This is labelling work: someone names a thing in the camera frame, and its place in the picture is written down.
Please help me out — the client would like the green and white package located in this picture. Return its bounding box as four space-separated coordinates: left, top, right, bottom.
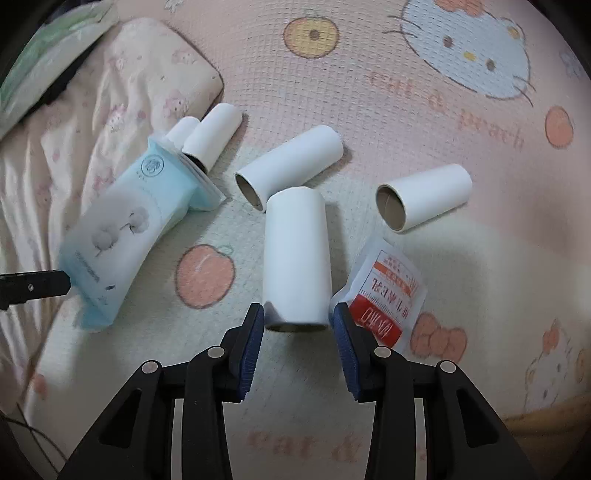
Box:
0 0 118 139

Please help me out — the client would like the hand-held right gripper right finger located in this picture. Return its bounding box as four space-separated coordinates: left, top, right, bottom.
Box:
332 302 539 480

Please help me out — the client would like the white paper roll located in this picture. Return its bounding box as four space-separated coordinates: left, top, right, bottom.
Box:
235 126 345 213
262 187 334 334
181 104 242 174
164 117 200 151
375 164 473 232

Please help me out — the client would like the pink printed pillow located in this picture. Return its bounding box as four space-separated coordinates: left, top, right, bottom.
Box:
0 17 225 278

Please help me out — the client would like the red and white sachet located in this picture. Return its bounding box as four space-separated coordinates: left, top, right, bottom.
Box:
329 235 426 350

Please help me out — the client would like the pink printed blanket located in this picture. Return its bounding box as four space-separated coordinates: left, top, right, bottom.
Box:
28 0 591 480

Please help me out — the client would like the blue tissue pack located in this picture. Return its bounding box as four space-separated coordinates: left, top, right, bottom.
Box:
59 134 227 330

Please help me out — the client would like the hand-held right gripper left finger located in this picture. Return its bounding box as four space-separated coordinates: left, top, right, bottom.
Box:
58 302 266 480

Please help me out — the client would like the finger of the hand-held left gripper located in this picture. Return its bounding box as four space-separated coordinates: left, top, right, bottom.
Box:
0 270 72 311

